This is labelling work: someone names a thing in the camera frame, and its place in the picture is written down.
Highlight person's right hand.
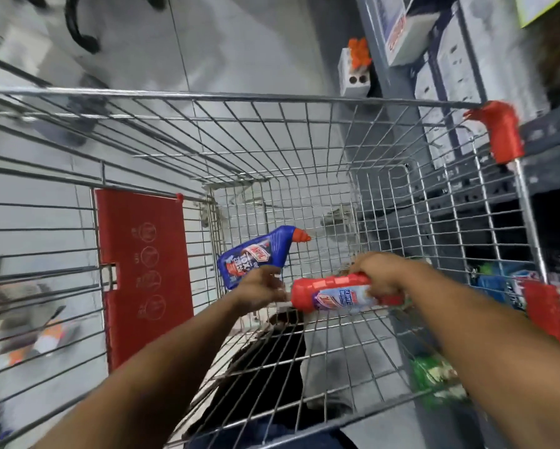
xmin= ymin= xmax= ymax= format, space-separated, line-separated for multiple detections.
xmin=350 ymin=251 xmax=417 ymax=297

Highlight person's left hand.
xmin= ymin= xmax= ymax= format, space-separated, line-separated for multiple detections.
xmin=233 ymin=265 xmax=290 ymax=316

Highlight blue toilet cleaner bottle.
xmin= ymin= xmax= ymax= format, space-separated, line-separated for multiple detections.
xmin=216 ymin=224 xmax=312 ymax=291

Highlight red toilet cleaner bottle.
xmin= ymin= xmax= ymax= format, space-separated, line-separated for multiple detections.
xmin=290 ymin=273 xmax=405 ymax=315

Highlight metal wire shopping cart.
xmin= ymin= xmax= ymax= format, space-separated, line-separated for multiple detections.
xmin=0 ymin=51 xmax=560 ymax=449

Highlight grey metal shelf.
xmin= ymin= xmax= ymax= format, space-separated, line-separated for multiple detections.
xmin=354 ymin=0 xmax=560 ymax=449

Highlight person's left forearm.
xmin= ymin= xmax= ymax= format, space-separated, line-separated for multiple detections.
xmin=32 ymin=294 xmax=253 ymax=449

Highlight person's right forearm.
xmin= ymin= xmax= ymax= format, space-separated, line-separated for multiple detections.
xmin=392 ymin=261 xmax=560 ymax=449

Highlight person's black trousers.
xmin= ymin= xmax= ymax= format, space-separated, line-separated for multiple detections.
xmin=181 ymin=311 xmax=358 ymax=449

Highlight red plastic cart seat flap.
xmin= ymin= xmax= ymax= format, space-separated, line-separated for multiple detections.
xmin=94 ymin=189 xmax=195 ymax=372

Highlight green packet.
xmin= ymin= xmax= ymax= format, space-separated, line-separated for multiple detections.
xmin=408 ymin=352 xmax=469 ymax=408

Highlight white block with orange cap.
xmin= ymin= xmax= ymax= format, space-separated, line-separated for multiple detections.
xmin=338 ymin=37 xmax=374 ymax=99

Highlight row of white blue boxes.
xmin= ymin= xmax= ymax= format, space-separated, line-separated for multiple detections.
xmin=375 ymin=0 xmax=552 ymax=170

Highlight black office chair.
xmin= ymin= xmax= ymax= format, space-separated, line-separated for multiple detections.
xmin=8 ymin=0 xmax=168 ymax=56

